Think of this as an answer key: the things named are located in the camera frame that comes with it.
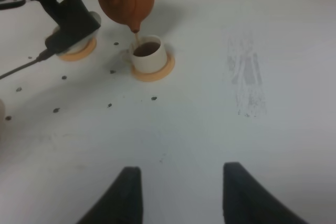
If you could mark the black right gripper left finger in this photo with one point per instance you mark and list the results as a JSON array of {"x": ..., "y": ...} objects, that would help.
[{"x": 122, "y": 202}]

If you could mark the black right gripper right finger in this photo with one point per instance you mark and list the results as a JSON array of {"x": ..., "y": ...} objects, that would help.
[{"x": 245, "y": 200}]

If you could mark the white teacup near centre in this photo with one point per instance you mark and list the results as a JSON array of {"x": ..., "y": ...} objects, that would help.
[{"x": 82, "y": 44}]

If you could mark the white teacup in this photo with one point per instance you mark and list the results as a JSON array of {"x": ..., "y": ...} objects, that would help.
[
  {"x": 147, "y": 54},
  {"x": 82, "y": 44}
]

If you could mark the orange coaster near centre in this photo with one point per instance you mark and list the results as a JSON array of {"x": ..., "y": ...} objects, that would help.
[{"x": 80, "y": 55}]

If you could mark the orange coaster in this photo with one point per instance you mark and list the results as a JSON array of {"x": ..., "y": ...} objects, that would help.
[
  {"x": 162, "y": 73},
  {"x": 80, "y": 55}
]

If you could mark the white teacup on right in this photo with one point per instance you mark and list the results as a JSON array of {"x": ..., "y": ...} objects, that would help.
[{"x": 147, "y": 54}]

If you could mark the orange coaster on right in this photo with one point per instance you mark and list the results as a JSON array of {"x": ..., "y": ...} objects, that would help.
[{"x": 162, "y": 73}]

